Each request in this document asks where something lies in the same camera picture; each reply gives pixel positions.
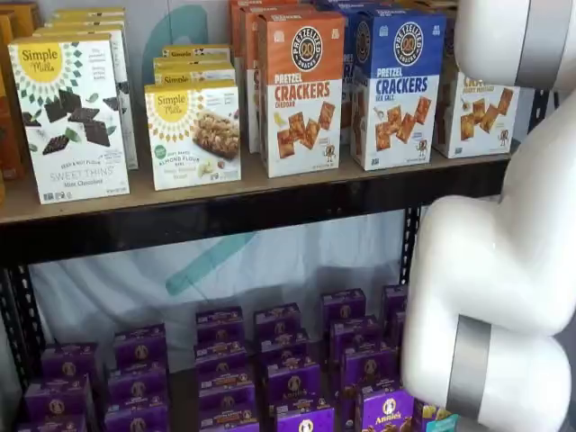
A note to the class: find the yellow white pretzel crackers box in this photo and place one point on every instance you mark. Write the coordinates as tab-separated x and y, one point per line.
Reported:
486	117

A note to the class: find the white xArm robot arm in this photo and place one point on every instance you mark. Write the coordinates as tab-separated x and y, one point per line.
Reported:
495	270

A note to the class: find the wooden shelf board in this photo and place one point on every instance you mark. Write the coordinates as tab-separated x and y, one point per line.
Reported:
202	193

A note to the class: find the purple Annie's snack box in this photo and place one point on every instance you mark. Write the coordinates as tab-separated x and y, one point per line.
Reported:
219	324
343	306
387	411
355	333
227	387
137	387
140	344
229	420
51	425
370	369
137	420
56	398
283	351
393	301
292	382
69	362
277	319
398	330
220	357
305	420

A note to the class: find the orange white pretzel crackers box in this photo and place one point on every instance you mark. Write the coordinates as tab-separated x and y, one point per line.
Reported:
306	112
249	67
235	22

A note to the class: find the Simple Mills almond bars box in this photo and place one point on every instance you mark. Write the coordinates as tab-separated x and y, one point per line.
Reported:
193	72
193	135
195	51

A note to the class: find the blue white pretzel crackers box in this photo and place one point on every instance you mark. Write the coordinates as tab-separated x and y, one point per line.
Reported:
346	67
405	112

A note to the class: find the Simple Mills sweet thins box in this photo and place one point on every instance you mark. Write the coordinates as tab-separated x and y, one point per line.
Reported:
67	126
90	12
85	22
128	112

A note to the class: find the purple box with teal label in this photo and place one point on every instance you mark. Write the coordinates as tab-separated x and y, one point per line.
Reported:
434	418

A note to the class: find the orange snack box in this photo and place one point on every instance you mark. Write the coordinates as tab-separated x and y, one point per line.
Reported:
27	20
10	112

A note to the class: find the white backdrop sheet teal print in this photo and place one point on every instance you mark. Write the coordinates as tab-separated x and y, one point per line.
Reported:
225	279

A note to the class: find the black metal shelf frame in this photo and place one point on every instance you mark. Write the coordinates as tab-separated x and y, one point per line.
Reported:
225	227

